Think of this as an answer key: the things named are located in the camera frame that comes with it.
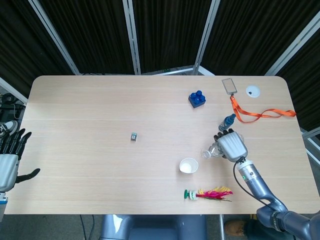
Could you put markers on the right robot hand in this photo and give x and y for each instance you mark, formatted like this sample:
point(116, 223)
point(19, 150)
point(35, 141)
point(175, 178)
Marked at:
point(232, 146)

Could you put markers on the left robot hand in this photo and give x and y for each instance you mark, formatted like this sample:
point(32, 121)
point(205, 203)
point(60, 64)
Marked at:
point(7, 170)

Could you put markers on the transparent plastic water bottle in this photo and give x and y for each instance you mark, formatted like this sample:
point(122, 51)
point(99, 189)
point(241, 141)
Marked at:
point(212, 151)

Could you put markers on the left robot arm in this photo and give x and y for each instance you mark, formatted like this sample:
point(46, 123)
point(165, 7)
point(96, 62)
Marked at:
point(2, 205)

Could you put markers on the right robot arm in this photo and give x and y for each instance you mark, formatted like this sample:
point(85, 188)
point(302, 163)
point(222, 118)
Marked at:
point(257, 185)

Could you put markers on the small blue bottle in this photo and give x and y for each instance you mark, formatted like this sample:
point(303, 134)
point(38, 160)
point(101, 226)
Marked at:
point(226, 121)

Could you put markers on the white paper cup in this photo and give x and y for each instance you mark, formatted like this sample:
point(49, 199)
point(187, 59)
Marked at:
point(188, 166)

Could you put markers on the grey and white sneaker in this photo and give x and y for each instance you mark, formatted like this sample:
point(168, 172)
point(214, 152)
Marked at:
point(7, 126)

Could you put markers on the colourful feather shuttlecock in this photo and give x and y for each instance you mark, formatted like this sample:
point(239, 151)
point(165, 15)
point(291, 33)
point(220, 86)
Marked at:
point(212, 194)

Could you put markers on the blue toy building block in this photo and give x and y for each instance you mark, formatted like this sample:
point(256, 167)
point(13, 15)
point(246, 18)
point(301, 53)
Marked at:
point(197, 100)

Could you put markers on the clear badge holder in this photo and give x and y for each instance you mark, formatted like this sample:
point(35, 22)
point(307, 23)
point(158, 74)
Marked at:
point(228, 85)

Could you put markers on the brown shoe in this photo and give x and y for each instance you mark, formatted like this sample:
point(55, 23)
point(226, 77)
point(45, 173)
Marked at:
point(235, 228)

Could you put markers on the white table leg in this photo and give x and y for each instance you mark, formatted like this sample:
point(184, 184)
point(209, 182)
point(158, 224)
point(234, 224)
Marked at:
point(222, 227)

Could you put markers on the blue jeans leg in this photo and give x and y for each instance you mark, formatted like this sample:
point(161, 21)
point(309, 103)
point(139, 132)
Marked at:
point(251, 228)

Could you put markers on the small grey-green box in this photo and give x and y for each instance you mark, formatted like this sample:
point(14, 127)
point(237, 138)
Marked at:
point(134, 137)

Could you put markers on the blue-grey robot torso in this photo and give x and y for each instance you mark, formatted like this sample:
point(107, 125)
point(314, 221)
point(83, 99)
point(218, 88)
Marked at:
point(150, 227)

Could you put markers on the black folding partition screen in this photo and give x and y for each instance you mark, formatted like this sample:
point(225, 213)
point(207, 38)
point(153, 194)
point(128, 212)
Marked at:
point(87, 32)

